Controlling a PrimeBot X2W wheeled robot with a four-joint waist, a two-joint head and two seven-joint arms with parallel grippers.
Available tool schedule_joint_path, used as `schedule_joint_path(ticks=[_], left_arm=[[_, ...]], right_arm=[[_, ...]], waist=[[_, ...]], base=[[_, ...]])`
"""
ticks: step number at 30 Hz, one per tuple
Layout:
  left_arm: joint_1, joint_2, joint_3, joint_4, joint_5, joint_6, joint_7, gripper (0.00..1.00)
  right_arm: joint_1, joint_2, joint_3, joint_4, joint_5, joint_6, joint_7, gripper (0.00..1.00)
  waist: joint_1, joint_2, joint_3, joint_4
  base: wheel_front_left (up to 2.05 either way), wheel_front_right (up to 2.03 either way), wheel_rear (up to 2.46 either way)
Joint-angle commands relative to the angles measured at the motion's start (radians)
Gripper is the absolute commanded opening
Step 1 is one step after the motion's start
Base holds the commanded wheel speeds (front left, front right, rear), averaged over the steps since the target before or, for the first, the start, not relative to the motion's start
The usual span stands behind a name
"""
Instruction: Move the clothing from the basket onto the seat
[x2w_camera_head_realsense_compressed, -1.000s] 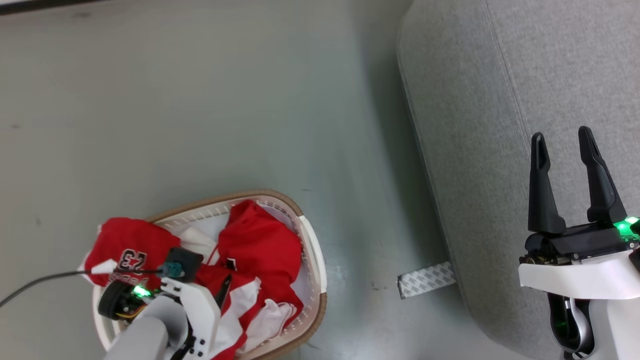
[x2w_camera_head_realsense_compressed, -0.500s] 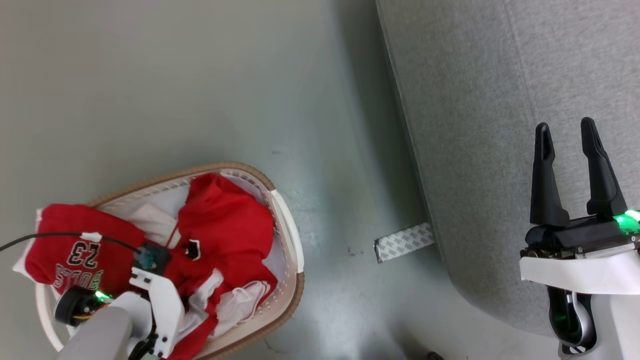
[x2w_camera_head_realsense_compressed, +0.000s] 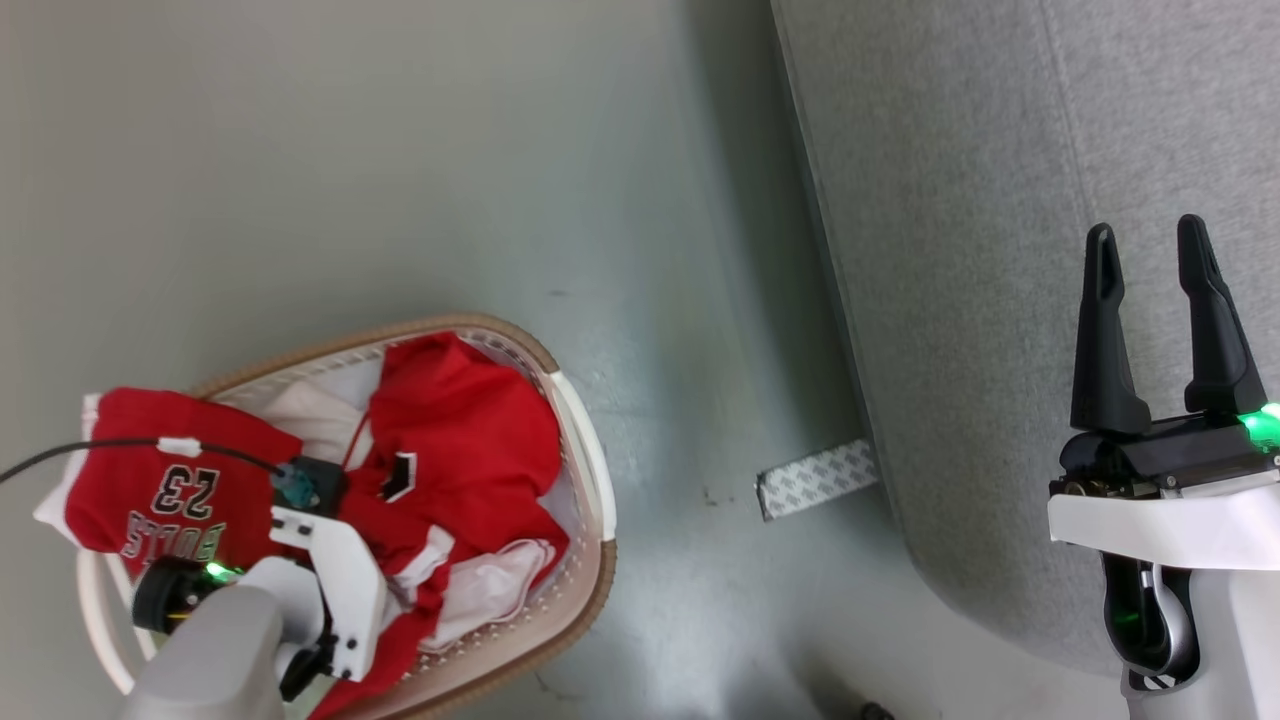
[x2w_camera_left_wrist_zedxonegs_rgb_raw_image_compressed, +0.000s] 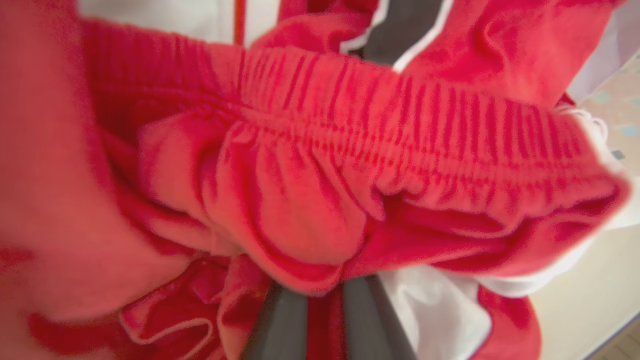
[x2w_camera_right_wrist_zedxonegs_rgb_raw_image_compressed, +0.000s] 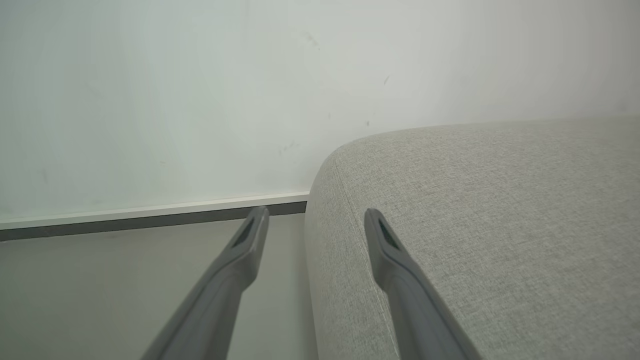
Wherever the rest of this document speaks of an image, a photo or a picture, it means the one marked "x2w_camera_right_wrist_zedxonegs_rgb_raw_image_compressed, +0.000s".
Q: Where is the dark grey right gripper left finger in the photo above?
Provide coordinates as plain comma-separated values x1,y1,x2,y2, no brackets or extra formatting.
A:
140,206,270,360

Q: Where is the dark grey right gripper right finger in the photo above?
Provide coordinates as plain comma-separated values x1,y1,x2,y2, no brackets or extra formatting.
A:
364,208,484,360

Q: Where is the light grey fabric sofa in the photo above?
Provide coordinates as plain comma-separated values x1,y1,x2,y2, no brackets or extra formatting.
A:
304,116,640,360

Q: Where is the white wall baseboard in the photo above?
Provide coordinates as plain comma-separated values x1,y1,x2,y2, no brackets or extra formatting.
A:
0,191,311,243

